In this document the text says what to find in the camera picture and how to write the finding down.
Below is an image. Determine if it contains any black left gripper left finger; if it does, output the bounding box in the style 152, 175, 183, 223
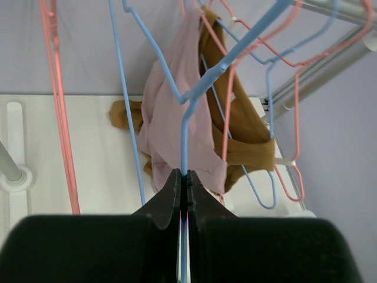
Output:
1, 169, 181, 282

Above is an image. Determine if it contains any pink tank top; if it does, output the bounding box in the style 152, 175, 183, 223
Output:
137, 5, 227, 194

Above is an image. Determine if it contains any blue wire hanger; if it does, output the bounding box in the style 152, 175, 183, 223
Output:
108, 0, 295, 283

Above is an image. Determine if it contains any white clothes rack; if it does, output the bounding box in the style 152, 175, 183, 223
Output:
1, 1, 376, 225

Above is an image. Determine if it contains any pink wire hanger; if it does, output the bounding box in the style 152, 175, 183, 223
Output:
39, 1, 81, 215

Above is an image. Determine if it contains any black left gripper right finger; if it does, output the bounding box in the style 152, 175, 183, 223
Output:
187, 171, 362, 282

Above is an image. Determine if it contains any brown tank top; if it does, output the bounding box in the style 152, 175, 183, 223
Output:
109, 6, 275, 193

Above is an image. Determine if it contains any pink hanger of white top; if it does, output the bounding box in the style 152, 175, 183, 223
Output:
217, 0, 375, 203

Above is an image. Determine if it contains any white tank top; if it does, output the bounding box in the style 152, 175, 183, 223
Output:
228, 16, 267, 99

